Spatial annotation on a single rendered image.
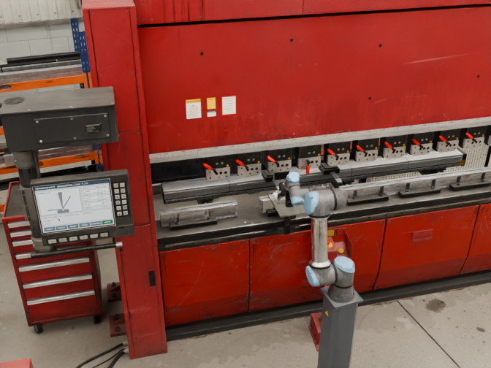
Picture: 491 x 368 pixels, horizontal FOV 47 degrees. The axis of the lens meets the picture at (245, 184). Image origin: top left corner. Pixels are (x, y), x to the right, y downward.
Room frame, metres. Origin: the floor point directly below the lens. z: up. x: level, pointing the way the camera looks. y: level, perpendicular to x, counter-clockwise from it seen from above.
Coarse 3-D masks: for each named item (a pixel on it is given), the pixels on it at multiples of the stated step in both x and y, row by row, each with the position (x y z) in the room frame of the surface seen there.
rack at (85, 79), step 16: (80, 32) 4.47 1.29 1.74; (80, 48) 4.46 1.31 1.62; (32, 80) 4.33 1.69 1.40; (48, 80) 4.36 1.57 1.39; (64, 80) 4.40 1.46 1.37; (80, 80) 4.45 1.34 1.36; (0, 128) 4.20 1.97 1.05; (48, 160) 4.32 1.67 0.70; (64, 160) 4.37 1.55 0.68; (80, 160) 4.41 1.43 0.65; (96, 160) 4.46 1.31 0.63; (0, 208) 4.15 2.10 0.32
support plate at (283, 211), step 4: (272, 196) 3.20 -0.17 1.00; (272, 200) 3.15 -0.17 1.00; (276, 204) 3.10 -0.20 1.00; (280, 204) 3.10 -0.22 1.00; (284, 204) 3.10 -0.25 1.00; (276, 208) 3.05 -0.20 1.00; (280, 208) 3.05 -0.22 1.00; (284, 208) 3.05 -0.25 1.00; (288, 208) 3.05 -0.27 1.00; (292, 208) 3.05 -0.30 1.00; (296, 208) 3.05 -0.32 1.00; (300, 208) 3.05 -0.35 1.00; (280, 212) 3.00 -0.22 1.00; (284, 212) 3.00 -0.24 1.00; (288, 212) 3.00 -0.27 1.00; (292, 212) 3.00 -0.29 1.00; (296, 212) 3.00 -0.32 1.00; (300, 212) 3.00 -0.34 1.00; (304, 212) 3.00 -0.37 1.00; (280, 216) 2.97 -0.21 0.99; (284, 216) 2.97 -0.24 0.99
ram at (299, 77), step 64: (192, 64) 3.08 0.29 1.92; (256, 64) 3.17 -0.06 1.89; (320, 64) 3.27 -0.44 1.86; (384, 64) 3.37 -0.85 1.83; (448, 64) 3.48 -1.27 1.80; (192, 128) 3.08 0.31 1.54; (256, 128) 3.17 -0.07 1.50; (320, 128) 3.28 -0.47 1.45; (384, 128) 3.39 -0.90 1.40; (448, 128) 3.51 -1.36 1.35
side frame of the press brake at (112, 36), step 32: (96, 0) 2.93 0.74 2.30; (128, 0) 2.93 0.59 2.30; (96, 32) 2.76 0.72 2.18; (128, 32) 2.79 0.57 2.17; (96, 64) 2.75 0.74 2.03; (128, 64) 2.79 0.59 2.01; (128, 96) 2.79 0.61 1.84; (128, 128) 2.78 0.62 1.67; (128, 160) 2.78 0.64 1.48; (128, 256) 2.76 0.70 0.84; (128, 288) 2.75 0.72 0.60; (160, 288) 2.80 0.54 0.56; (128, 320) 2.75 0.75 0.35; (160, 320) 2.80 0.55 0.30; (160, 352) 2.80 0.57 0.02
